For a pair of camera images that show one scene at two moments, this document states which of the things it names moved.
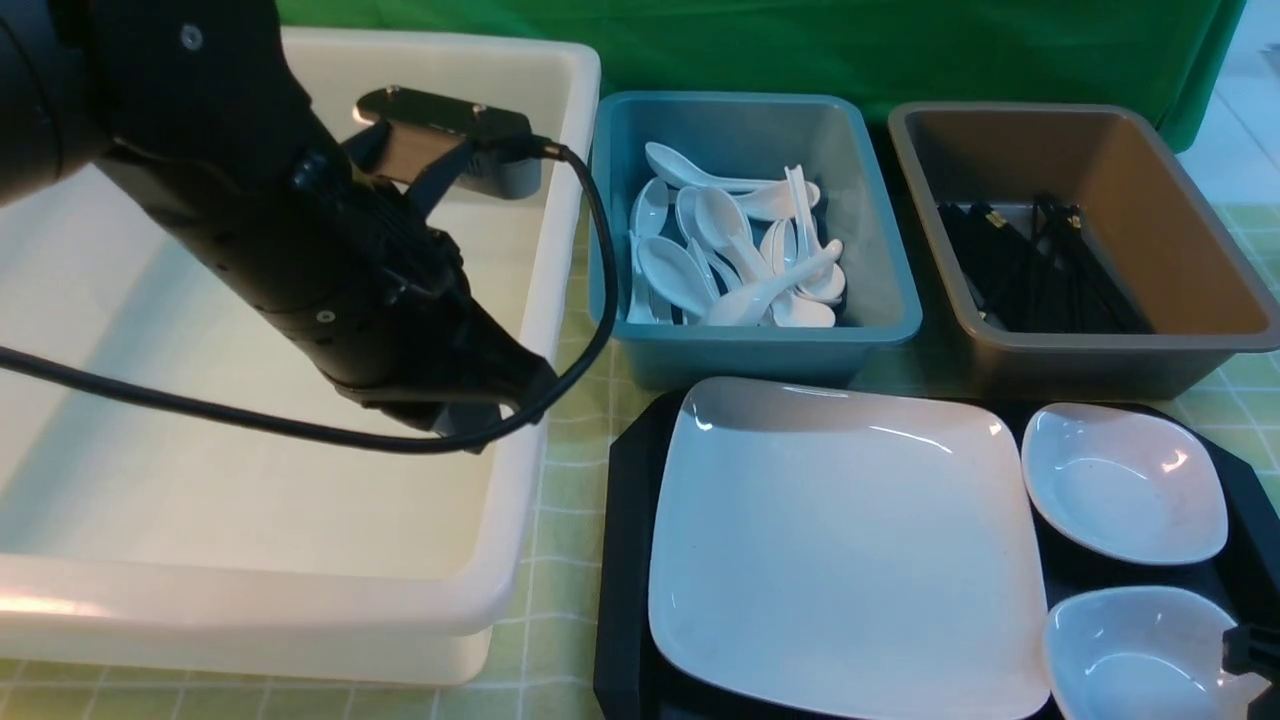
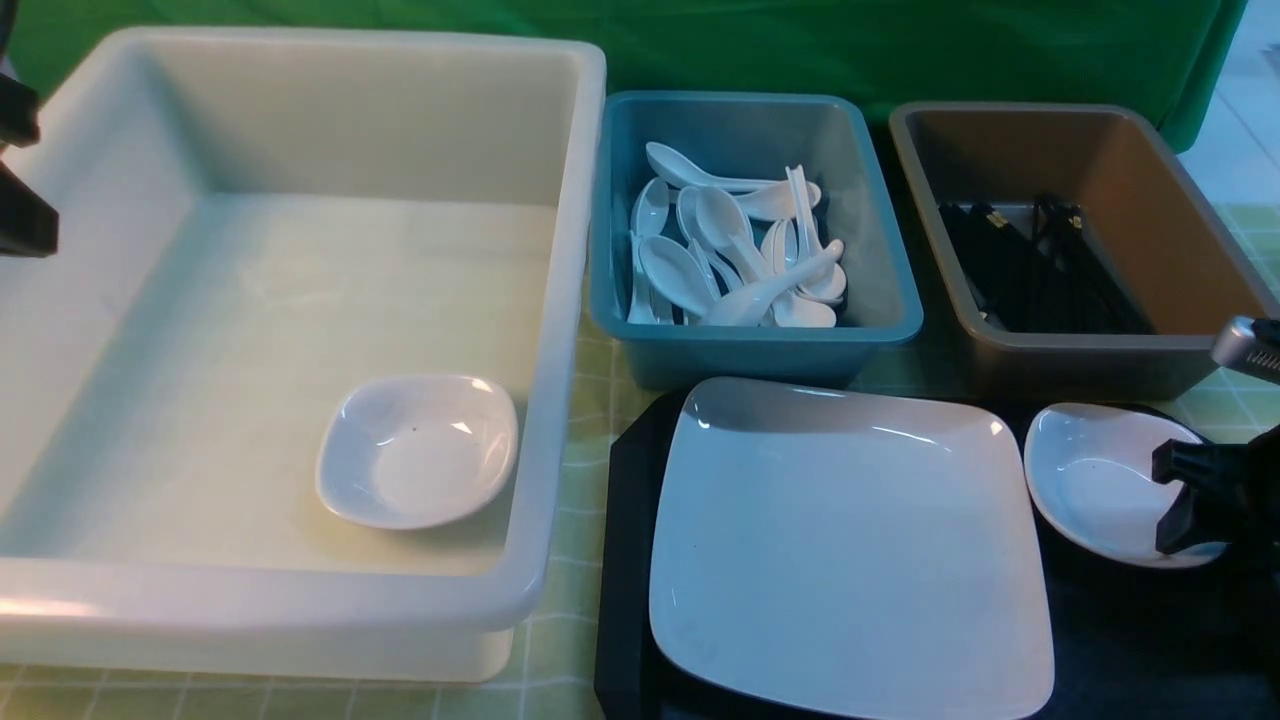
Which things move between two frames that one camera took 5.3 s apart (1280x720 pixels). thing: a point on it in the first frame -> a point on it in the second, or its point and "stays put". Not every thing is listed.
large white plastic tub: x=183 y=497 stays put
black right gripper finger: x=1252 y=649 -> x=1230 y=492
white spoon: x=649 y=212 stays put
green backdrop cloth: x=1169 y=53 stays put
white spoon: x=741 y=307 stays put
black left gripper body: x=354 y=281 -> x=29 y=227
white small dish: x=1141 y=653 -> x=415 y=452
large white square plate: x=821 y=553 stays put
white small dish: x=1138 y=487 stays put
